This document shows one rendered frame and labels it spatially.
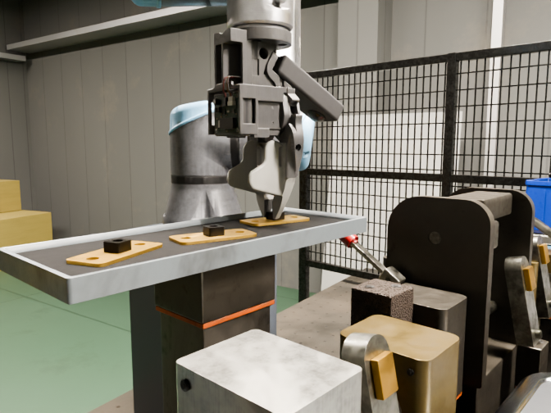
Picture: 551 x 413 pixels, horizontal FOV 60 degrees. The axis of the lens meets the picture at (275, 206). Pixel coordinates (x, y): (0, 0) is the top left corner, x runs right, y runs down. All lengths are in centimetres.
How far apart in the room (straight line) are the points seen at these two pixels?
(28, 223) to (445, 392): 541
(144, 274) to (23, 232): 531
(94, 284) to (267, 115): 28
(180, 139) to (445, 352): 58
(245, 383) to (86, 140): 585
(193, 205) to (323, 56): 323
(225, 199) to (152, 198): 441
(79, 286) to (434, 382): 29
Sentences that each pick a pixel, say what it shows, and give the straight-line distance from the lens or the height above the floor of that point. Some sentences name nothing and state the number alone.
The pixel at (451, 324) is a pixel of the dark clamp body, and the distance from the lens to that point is 56.
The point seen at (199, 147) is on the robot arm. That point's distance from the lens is 84.
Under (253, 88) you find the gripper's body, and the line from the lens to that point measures 52.
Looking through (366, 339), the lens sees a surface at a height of 111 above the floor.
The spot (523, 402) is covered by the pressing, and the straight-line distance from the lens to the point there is 56.
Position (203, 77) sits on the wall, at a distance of 472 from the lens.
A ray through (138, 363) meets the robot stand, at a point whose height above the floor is 85.
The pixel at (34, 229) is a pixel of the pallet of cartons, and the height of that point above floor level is 34.
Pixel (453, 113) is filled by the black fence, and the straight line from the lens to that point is 169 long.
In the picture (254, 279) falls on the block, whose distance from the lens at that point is 49.
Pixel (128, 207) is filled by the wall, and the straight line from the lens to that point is 558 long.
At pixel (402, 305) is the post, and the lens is 53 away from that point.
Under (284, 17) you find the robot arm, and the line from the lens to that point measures 56.
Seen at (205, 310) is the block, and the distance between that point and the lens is 46.
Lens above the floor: 125
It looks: 7 degrees down
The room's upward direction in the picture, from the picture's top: straight up
